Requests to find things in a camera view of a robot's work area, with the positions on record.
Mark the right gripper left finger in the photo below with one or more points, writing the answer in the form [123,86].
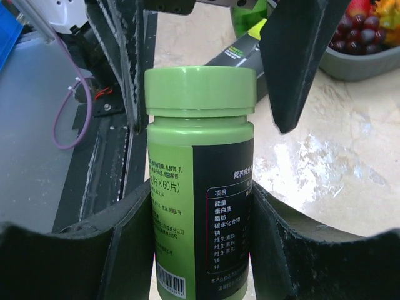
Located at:
[106,256]

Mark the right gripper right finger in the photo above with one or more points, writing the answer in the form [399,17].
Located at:
[296,257]

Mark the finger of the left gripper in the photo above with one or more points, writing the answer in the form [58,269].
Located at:
[119,28]
[293,41]

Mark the green capped pill bottle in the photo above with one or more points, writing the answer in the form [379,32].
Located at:
[200,153]

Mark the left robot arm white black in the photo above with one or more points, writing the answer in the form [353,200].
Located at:
[53,18]

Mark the yellow green packet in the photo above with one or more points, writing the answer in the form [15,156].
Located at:
[255,31]

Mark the black product box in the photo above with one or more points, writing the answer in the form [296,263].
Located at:
[244,52]

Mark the grey fruit tray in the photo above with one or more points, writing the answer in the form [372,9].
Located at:
[345,67]

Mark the dark grape bunch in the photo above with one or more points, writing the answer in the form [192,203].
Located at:
[359,35]

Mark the orange spiky fruit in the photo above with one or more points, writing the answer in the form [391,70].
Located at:
[388,13]

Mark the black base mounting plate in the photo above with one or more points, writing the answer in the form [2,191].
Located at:
[108,164]

